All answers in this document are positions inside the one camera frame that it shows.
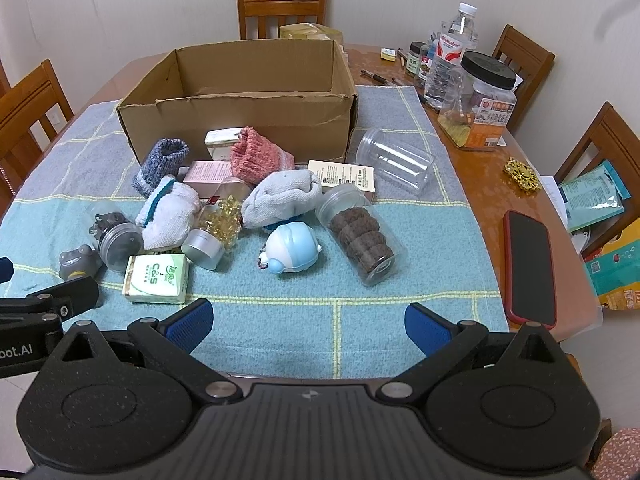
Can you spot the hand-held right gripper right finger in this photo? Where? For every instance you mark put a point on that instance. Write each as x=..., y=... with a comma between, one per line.
x=425, y=327

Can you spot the red knitted sock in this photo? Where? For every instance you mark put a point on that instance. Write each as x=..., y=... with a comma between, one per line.
x=255, y=160

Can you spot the phone in red case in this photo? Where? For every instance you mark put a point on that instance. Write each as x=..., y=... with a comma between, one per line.
x=530, y=265

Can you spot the gold ornament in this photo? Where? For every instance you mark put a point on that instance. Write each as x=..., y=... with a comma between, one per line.
x=522, y=174

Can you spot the pale yellow box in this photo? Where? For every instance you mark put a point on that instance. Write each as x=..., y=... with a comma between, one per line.
x=310, y=33

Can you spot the grey frog figure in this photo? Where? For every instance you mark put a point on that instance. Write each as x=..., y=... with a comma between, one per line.
x=77, y=260

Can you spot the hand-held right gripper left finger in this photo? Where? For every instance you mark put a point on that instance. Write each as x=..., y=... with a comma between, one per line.
x=192, y=322

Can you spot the blue checked blanket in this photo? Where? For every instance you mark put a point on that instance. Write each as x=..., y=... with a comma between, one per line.
x=310, y=285

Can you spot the blue-grey knitted sock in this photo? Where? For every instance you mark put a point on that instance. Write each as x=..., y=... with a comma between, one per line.
x=160, y=162

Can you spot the light blue white toy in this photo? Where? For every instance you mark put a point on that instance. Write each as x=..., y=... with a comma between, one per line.
x=292, y=247

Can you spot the grey-white sock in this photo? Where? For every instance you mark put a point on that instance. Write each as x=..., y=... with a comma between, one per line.
x=280, y=200

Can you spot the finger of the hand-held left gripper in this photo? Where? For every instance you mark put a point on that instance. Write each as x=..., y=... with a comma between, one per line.
x=75, y=294
x=5, y=269

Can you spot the plastic jar with black lid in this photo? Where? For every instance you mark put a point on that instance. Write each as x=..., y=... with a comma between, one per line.
x=487, y=110

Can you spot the pink carton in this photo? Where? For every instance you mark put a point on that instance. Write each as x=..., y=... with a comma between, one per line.
x=207, y=172

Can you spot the teal packet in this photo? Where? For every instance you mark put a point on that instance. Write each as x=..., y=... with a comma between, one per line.
x=592, y=195

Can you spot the pink patterned clothing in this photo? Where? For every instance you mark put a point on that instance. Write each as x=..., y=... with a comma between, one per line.
x=620, y=455

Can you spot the clear jar of dark cookies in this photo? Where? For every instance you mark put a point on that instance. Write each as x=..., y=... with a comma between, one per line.
x=360, y=235

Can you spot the small jar with dark lid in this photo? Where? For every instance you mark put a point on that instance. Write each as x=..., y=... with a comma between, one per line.
x=425, y=62

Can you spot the brown cardboard box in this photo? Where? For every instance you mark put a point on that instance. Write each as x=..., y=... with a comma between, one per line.
x=240, y=120

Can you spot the clear water bottle red label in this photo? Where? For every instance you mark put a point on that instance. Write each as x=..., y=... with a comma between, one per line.
x=447, y=50

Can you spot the white sock with blue band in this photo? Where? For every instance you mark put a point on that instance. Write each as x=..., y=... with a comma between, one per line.
x=167, y=220

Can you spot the small white carton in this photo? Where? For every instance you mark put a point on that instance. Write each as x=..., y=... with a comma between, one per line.
x=220, y=140

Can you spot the green white tissue pack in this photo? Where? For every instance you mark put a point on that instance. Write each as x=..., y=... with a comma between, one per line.
x=155, y=280

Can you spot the black pen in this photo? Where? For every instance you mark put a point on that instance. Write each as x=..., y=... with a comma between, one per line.
x=376, y=77

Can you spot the cream labelled carton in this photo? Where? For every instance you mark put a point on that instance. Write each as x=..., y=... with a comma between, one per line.
x=345, y=175

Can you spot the small jar with green label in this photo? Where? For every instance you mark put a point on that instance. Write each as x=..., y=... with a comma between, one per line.
x=414, y=60

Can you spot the small clear jar grey lid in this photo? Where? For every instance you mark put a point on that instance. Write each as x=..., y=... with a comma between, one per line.
x=117, y=245

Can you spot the yellow and blue packet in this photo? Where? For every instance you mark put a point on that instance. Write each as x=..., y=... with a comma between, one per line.
x=617, y=270

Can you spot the large clear plastic jar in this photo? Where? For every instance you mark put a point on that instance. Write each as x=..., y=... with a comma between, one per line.
x=395, y=160

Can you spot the clear jar of gold capsules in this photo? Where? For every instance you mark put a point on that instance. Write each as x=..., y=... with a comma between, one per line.
x=220, y=222

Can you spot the small yellow box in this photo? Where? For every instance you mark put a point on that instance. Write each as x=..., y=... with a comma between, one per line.
x=388, y=53

